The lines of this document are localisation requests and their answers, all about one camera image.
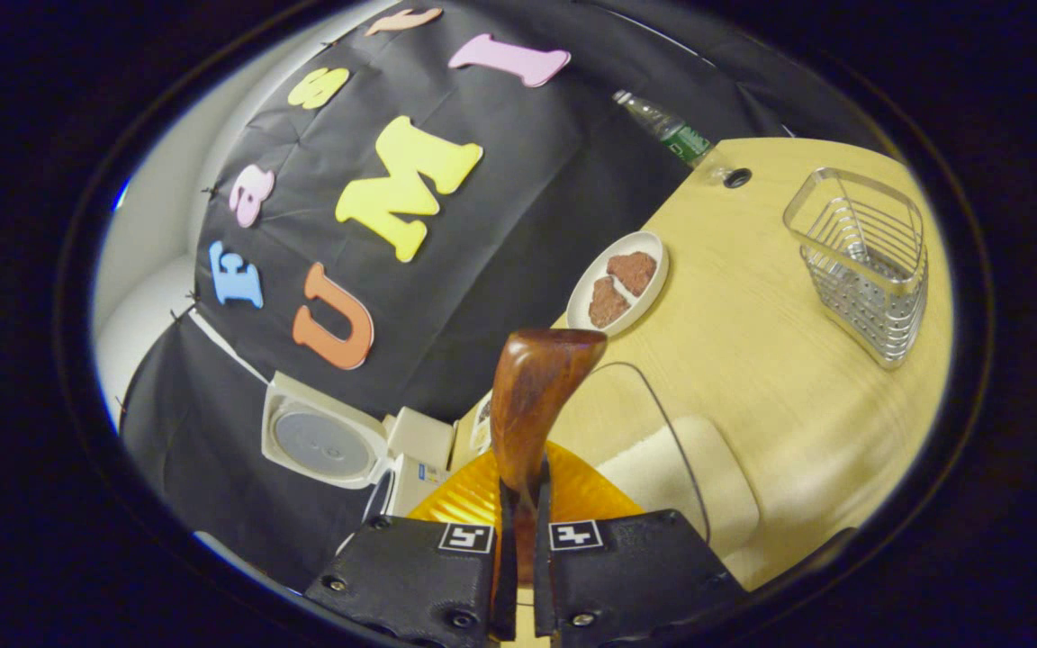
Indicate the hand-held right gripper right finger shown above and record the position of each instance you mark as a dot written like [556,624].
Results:
[635,576]

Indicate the white oval plate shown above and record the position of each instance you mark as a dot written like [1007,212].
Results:
[586,292]

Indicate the brown wooden spoon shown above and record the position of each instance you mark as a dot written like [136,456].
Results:
[532,396]

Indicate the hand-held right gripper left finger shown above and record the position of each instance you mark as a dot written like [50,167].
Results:
[410,576]

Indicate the green label water bottle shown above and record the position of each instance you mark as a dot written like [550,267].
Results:
[680,139]

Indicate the white toaster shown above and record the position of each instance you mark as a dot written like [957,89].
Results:
[419,436]

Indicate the brown meat piece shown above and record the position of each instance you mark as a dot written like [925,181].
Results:
[607,303]
[633,272]

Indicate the white rice cooker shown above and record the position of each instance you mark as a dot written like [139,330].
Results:
[320,441]

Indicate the white divided condiment tray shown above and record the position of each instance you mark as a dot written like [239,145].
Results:
[482,423]

